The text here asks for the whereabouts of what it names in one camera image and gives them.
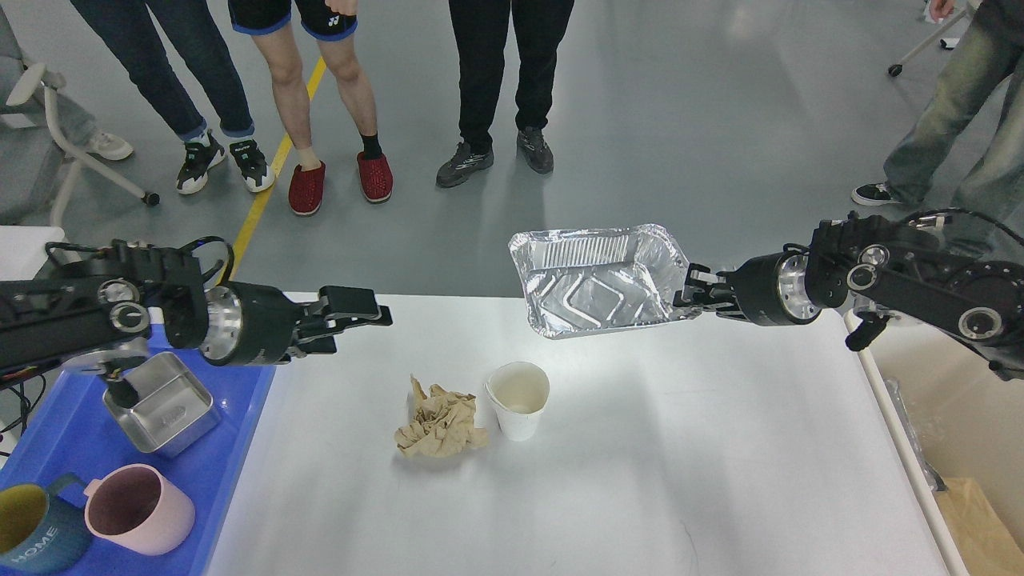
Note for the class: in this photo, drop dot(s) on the white side table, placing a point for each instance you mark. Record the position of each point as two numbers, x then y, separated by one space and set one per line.
23 250

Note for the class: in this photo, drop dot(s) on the brown paper in bin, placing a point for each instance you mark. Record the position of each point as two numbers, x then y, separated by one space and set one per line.
984 543

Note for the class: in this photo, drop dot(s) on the blue HOME mug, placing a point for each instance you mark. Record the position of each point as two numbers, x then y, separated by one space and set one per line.
41 533

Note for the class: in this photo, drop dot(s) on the person in grey jeans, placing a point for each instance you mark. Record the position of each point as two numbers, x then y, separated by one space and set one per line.
989 54

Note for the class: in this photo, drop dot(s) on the pink mug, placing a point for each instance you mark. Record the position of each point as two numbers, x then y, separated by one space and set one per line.
138 508

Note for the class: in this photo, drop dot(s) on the white paper cup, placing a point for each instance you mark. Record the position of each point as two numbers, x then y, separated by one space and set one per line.
519 393

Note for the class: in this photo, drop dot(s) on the person in dark jeans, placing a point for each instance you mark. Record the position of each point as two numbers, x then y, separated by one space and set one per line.
130 30

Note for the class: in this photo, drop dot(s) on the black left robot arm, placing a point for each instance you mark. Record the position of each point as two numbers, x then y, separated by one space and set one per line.
95 310

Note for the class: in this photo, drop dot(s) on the brown paper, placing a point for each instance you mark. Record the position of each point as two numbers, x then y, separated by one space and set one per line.
442 424
984 543

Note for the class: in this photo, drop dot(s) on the aluminium foil tray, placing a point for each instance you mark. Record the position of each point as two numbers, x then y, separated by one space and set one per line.
588 281

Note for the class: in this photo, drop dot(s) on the beige plastic bin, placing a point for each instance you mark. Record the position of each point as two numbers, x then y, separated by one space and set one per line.
950 417

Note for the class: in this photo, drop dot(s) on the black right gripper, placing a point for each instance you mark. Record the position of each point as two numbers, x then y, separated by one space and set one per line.
770 291

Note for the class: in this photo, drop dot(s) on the blue plastic tray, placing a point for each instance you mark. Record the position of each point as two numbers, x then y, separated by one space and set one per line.
72 432

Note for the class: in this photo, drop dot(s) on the stainless steel rectangular container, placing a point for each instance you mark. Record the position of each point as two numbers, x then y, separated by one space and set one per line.
174 408

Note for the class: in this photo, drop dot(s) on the white rolling chair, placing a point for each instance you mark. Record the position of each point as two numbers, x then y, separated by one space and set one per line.
944 24

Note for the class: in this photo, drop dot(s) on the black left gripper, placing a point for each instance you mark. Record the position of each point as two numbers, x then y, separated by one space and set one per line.
251 324

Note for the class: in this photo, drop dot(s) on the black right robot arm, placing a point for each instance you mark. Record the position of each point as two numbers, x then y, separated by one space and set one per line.
896 266

